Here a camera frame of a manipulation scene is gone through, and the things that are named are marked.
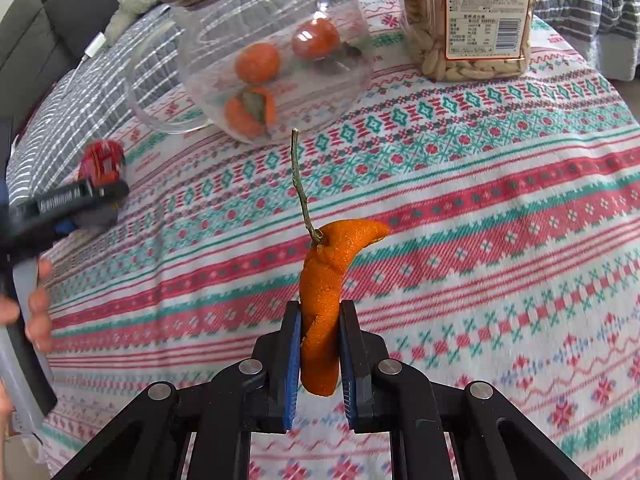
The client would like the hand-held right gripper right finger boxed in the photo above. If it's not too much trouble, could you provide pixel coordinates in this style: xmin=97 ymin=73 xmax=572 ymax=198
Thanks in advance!
xmin=339 ymin=300 xmax=592 ymax=480

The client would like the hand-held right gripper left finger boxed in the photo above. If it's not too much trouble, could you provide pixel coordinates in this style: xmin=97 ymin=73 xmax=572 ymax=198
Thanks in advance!
xmin=52 ymin=300 xmax=303 ymax=480

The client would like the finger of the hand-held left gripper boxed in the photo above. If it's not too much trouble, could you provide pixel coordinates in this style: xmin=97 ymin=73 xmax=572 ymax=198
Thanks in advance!
xmin=30 ymin=179 xmax=132 ymax=237

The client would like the orange peel with stem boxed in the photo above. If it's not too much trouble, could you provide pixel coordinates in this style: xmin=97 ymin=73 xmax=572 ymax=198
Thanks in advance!
xmin=290 ymin=128 xmax=391 ymax=397

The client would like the person's left hand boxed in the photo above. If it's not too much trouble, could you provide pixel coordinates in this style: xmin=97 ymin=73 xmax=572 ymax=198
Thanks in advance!
xmin=0 ymin=259 xmax=52 ymax=354

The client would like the grey striped quilt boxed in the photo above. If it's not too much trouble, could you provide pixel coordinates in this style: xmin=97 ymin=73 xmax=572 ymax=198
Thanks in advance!
xmin=5 ymin=0 xmax=640 ymax=201

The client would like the half-peeled tangerine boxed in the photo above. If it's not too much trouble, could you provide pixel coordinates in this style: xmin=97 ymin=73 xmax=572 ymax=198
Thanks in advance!
xmin=224 ymin=86 xmax=277 ymax=139

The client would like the clear glass jar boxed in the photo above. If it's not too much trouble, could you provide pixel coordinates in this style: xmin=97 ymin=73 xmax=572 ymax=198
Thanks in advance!
xmin=127 ymin=0 xmax=376 ymax=146

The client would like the grey sofa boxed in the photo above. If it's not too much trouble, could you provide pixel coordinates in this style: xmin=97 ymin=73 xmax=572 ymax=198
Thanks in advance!
xmin=0 ymin=0 xmax=151 ymax=131

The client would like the patterned knitted blanket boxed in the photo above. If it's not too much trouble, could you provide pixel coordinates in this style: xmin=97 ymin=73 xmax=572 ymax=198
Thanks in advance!
xmin=37 ymin=0 xmax=640 ymax=480

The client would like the clear plastic nut jar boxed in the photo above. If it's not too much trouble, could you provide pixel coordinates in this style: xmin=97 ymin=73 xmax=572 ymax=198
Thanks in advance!
xmin=397 ymin=0 xmax=542 ymax=82

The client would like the white charger with cable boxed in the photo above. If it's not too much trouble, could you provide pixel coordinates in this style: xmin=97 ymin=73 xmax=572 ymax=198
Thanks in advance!
xmin=65 ymin=32 xmax=108 ymax=96

